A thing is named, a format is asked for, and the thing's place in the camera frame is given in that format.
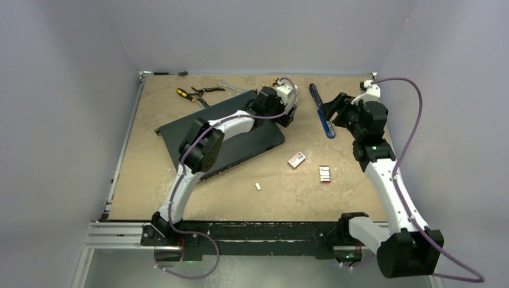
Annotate silver wrench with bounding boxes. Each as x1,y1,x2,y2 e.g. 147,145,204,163
218,80,247,93

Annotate black handled cutters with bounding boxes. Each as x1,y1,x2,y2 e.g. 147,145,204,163
191,86,225,97

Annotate blue stapler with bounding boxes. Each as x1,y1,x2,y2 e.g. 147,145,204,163
309,83,336,139

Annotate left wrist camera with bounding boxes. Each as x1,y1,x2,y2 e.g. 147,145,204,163
273,78,295,106

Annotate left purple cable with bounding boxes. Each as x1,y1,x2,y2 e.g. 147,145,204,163
167,76,299,239

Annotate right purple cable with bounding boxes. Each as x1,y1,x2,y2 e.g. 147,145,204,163
360,76,486,283

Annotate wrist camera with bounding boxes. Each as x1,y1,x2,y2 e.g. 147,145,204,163
351,80,381,105
273,78,295,106

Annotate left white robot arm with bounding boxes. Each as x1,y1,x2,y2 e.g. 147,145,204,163
151,84,298,245

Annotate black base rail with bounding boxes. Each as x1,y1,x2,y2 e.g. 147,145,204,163
140,220,360,261

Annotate dark flat network switch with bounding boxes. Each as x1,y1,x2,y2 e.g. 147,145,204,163
154,89,286,182

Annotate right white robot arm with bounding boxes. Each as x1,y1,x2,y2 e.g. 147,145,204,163
319,93,444,278

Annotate open staple box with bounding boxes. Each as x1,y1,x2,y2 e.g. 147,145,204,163
319,166,331,182

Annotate black tool at wall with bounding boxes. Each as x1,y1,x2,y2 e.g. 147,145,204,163
152,71,188,77

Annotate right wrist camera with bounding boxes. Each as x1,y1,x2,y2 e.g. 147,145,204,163
351,80,381,105

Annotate red white staple box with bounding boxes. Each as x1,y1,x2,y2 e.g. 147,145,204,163
288,151,306,169

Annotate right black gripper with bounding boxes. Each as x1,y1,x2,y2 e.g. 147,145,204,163
320,93,366,140

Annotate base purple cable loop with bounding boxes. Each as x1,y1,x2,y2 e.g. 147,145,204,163
154,231,221,280

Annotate small yellow black screwdriver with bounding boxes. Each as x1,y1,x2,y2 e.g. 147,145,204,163
270,77,279,86

